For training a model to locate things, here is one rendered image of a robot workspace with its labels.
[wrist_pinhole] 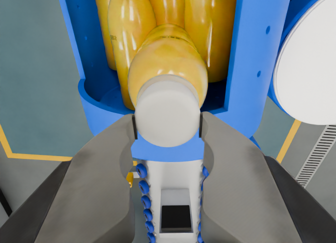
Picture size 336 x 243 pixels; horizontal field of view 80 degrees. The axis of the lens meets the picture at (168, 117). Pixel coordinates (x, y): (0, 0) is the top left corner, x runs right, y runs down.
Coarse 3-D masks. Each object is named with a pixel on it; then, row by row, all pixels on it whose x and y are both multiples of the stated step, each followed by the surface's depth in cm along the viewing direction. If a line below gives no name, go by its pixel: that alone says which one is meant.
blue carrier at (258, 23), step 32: (64, 0) 26; (256, 0) 16; (288, 0) 20; (96, 32) 34; (256, 32) 18; (96, 64) 35; (256, 64) 20; (96, 96) 36; (224, 96) 36; (256, 96) 23; (96, 128) 26; (256, 128) 27; (160, 160) 23; (192, 160) 24
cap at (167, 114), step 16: (144, 96) 11; (160, 96) 11; (176, 96) 11; (192, 96) 11; (144, 112) 11; (160, 112) 11; (176, 112) 11; (192, 112) 11; (144, 128) 12; (160, 128) 12; (176, 128) 12; (192, 128) 12; (160, 144) 12; (176, 144) 12
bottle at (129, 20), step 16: (112, 0) 25; (128, 0) 25; (144, 0) 26; (112, 16) 26; (128, 16) 25; (144, 16) 26; (112, 32) 27; (128, 32) 26; (144, 32) 26; (128, 48) 27; (128, 64) 28; (128, 96) 31
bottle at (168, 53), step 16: (160, 32) 19; (176, 32) 19; (144, 48) 15; (160, 48) 14; (176, 48) 14; (192, 48) 16; (144, 64) 14; (160, 64) 13; (176, 64) 13; (192, 64) 14; (128, 80) 15; (144, 80) 13; (160, 80) 12; (176, 80) 12; (192, 80) 13
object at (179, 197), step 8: (168, 192) 70; (176, 192) 70; (184, 192) 70; (160, 200) 68; (168, 200) 68; (176, 200) 67; (184, 200) 67; (160, 208) 65; (168, 208) 63; (176, 208) 63; (184, 208) 63; (160, 216) 63; (168, 216) 61; (176, 216) 61; (184, 216) 61; (160, 224) 61; (168, 224) 59; (176, 224) 59; (184, 224) 59; (192, 224) 60; (160, 232) 59; (168, 232) 59; (176, 232) 58; (184, 232) 58; (192, 232) 58
